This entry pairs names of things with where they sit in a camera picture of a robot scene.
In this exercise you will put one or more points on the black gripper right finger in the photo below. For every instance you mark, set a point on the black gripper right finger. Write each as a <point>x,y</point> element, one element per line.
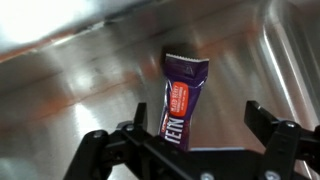
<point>283,143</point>

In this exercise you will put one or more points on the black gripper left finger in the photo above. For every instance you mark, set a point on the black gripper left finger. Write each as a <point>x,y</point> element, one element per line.
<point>96,150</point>

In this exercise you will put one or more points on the purple snack bar packet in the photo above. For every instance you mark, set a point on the purple snack bar packet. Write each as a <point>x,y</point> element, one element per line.
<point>181,100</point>

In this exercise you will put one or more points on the stainless steel sink basin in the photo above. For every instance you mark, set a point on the stainless steel sink basin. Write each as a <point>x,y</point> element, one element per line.
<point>83,83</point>

